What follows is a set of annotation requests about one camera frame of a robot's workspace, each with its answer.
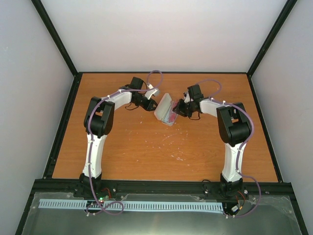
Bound pink transparent sunglasses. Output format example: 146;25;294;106
163;108;178;126

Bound pink glasses case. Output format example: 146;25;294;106
154;93;175;126

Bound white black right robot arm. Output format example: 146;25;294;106
172;84;254;198

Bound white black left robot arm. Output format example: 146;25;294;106
79;77;159;197

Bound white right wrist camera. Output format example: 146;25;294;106
183;91;192;103

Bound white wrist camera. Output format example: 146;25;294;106
145;83;160;99
183;91;192;103

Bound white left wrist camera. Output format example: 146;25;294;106
145;83;160;99

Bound black aluminium frame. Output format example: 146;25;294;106
16;0;308;235

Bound metal base plate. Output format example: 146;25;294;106
22;193;301;235

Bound light blue slotted cable duct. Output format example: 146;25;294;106
38;199;224;213

